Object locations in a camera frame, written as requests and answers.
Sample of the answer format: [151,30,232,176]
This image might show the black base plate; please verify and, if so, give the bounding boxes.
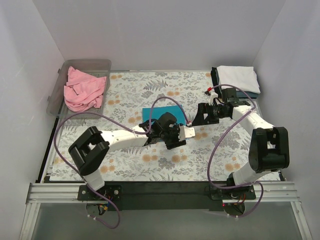
[77,181,257,211]

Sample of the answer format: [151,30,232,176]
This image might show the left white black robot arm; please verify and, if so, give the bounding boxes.
[68,112,188,200]

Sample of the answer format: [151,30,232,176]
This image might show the teal t shirt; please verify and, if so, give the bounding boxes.
[142,105,186,125]

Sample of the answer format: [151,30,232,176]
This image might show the folded white t shirt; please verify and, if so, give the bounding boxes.
[216,65,261,94]

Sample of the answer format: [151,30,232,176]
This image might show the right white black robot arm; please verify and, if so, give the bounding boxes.
[192,86,290,199]

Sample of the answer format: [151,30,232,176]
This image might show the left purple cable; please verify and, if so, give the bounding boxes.
[53,96,193,229]

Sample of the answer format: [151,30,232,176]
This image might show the pink t shirt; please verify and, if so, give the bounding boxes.
[63,66,108,113]

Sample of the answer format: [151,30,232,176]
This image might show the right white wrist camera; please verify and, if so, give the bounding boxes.
[204,87,218,105]

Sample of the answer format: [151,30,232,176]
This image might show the clear plastic bin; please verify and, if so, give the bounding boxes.
[46,59,112,119]

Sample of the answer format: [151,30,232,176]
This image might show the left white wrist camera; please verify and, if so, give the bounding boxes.
[179,125,196,142]

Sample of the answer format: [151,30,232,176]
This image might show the folded grey-blue t shirt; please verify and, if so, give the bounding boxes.
[236,90,259,99]

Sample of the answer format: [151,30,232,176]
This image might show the aluminium frame rail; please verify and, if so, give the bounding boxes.
[19,181,312,240]

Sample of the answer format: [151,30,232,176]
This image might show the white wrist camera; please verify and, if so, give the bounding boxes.
[204,87,218,105]
[179,125,196,142]

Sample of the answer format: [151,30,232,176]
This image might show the floral table mat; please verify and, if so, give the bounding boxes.
[46,70,281,183]

